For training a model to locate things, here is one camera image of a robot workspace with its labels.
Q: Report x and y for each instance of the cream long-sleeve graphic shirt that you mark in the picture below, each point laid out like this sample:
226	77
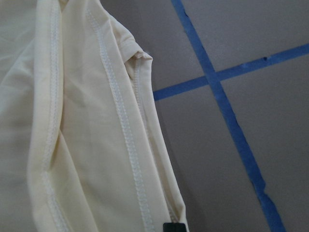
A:
81	148

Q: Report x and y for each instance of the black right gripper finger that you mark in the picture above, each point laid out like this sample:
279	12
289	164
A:
174	227

